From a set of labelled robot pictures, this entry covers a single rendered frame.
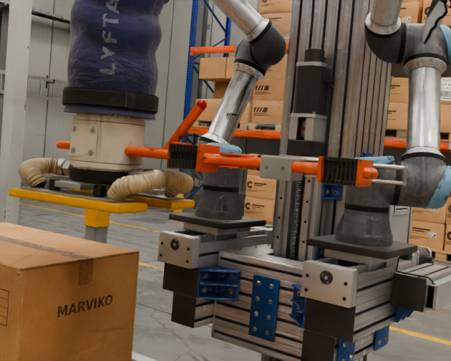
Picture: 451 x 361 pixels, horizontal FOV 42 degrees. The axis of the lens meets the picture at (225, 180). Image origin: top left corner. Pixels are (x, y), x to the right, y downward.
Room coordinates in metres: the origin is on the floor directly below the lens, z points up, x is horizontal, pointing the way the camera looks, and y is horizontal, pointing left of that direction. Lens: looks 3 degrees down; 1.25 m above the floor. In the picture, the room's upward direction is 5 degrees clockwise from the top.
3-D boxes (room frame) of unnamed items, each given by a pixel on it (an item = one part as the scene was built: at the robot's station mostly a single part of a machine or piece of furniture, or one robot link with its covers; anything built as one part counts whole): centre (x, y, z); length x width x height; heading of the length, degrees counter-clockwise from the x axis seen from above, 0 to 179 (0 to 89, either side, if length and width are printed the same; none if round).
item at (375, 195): (1.58, -0.39, 1.20); 0.13 x 0.12 x 0.14; 83
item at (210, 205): (1.88, 0.01, 1.09); 0.15 x 0.15 x 0.10
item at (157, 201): (1.52, 0.24, 1.13); 0.34 x 0.10 x 0.05; 60
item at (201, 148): (1.31, 0.07, 1.23); 0.10 x 0.08 x 0.06; 150
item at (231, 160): (1.44, 0.06, 1.23); 0.93 x 0.30 x 0.04; 60
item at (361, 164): (1.12, -0.22, 1.23); 0.08 x 0.07 x 0.05; 60
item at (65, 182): (1.43, 0.29, 1.17); 0.34 x 0.25 x 0.06; 60
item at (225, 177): (1.89, 0.02, 1.20); 0.13 x 0.12 x 0.14; 23
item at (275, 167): (1.20, -0.11, 1.23); 0.07 x 0.07 x 0.04; 60
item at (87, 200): (1.35, 0.34, 1.13); 0.34 x 0.10 x 0.05; 60
